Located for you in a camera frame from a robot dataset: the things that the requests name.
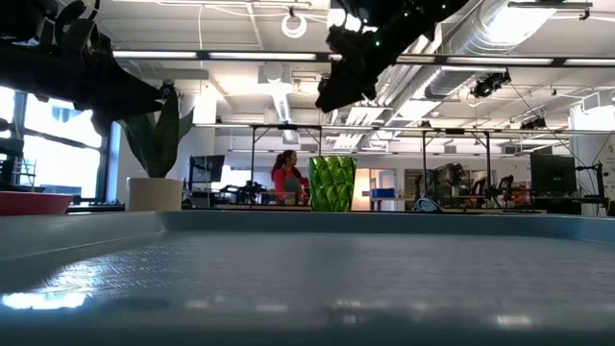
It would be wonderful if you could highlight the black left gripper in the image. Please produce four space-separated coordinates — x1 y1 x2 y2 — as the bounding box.
0 43 166 136

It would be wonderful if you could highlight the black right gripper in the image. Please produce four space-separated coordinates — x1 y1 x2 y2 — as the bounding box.
314 18 410 113

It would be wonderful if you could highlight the green faceted glass cup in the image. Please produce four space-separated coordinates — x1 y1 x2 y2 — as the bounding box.
307 155 358 213

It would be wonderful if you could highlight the red round plate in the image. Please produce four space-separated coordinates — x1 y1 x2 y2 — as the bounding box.
0 190 74 216

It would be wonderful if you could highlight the green snake plant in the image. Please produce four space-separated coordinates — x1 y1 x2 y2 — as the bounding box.
118 89 195 180

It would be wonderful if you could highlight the long ceiling light strip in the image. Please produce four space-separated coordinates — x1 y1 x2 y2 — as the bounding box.
111 49 615 68

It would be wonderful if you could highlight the person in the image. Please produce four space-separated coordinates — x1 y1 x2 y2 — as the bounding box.
270 149 309 207

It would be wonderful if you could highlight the white plant pot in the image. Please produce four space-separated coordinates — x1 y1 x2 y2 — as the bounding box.
125 177 185 213

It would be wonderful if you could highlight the small black monitor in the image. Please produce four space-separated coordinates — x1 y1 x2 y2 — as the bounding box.
187 154 226 185

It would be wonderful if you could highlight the large black monitor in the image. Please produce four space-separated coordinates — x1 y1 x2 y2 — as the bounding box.
529 153 578 195

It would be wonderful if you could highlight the black metal station frame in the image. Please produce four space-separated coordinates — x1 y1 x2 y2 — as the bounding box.
420 127 493 194
249 123 324 185

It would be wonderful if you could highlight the white coiled cable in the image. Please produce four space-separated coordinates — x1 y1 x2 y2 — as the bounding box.
280 12 308 40

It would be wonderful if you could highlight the black frame-mounted camera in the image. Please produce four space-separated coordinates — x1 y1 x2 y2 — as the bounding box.
469 69 512 100

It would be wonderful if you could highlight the silver ventilation duct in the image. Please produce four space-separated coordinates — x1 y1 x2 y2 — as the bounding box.
374 0 561 100

